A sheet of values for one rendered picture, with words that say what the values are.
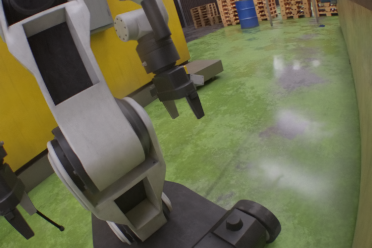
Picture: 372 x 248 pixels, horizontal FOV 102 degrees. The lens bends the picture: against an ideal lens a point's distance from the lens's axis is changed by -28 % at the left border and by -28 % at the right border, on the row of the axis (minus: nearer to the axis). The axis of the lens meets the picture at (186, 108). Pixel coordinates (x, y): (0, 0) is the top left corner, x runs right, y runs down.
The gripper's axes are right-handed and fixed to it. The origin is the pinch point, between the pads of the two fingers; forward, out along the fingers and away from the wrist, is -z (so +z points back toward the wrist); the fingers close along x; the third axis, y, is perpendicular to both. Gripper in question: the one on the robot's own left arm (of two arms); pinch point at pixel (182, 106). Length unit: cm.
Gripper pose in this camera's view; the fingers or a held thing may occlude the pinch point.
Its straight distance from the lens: 51.7
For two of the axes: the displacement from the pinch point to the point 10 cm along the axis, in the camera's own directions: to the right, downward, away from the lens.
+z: -4.1, -8.8, -2.5
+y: 7.1, -4.7, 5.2
